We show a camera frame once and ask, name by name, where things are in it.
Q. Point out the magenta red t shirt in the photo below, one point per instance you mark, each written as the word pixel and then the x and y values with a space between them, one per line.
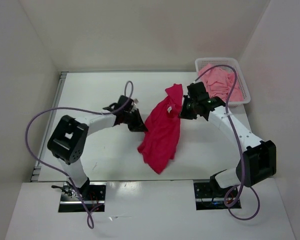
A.
pixel 161 139

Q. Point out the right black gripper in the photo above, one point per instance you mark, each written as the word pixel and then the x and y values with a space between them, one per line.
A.
pixel 183 113

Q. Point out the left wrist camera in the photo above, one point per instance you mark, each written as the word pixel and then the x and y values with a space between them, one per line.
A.
pixel 135 101

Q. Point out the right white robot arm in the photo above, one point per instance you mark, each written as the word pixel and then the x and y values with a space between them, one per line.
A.
pixel 258 158

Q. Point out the light pink t shirt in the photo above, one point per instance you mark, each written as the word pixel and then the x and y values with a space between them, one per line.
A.
pixel 218 82

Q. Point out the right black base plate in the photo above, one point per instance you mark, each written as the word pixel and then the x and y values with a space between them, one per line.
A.
pixel 205 199

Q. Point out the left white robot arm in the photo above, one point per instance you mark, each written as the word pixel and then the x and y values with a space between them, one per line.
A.
pixel 68 139

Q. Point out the white plastic basket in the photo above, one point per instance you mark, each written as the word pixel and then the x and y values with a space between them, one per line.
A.
pixel 227 63

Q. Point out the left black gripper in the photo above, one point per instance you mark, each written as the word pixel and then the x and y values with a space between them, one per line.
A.
pixel 138 125

